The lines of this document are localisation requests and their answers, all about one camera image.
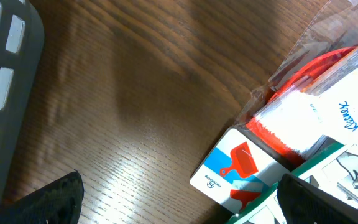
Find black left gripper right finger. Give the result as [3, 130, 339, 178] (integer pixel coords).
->
[277, 174, 358, 224]

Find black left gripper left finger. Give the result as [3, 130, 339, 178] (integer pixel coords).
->
[0, 171, 85, 224]

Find green packaged item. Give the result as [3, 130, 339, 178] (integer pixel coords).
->
[228, 143, 358, 223]

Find red packaged item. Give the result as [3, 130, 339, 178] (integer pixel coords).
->
[190, 0, 358, 215]

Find orange tissue pack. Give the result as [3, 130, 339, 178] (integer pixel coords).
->
[303, 39, 358, 147]

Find grey plastic basket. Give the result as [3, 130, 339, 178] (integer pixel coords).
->
[0, 0, 45, 204]

